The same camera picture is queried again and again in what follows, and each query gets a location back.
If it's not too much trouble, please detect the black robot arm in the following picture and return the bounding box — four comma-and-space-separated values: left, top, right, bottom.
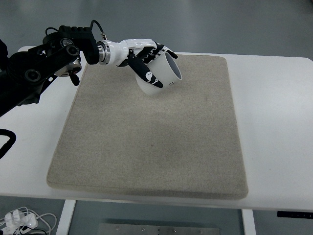
0, 20, 100, 116

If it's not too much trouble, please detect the left white table leg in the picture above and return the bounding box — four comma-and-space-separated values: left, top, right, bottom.
56, 200, 76, 235

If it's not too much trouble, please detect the white power strip with cables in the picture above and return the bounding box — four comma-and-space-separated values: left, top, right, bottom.
0, 207, 58, 235

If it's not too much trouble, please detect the beige felt mat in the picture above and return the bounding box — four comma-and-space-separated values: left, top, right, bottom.
46, 55, 248, 199

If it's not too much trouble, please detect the black looped cable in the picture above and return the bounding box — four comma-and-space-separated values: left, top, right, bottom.
0, 128, 17, 160

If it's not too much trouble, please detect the black table control panel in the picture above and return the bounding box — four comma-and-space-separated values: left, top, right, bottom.
277, 211, 313, 219

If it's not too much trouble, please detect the grey metal base plate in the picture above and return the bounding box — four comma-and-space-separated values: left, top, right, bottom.
97, 223, 220, 235

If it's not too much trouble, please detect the white ribbed cup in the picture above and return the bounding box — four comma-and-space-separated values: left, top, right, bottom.
135, 52, 182, 95

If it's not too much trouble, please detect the right white table leg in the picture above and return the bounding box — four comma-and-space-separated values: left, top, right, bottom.
242, 209, 256, 235

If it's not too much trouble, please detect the white table leg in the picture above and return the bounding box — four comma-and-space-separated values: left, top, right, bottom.
242, 209, 256, 235
56, 200, 76, 235

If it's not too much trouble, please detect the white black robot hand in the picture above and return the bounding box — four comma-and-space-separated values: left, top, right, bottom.
97, 39, 178, 89

